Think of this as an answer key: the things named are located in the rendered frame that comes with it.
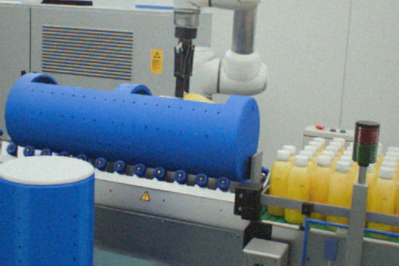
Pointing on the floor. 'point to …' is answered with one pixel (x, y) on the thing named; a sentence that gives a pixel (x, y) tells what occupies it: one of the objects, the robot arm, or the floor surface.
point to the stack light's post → (356, 224)
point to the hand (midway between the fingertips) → (182, 86)
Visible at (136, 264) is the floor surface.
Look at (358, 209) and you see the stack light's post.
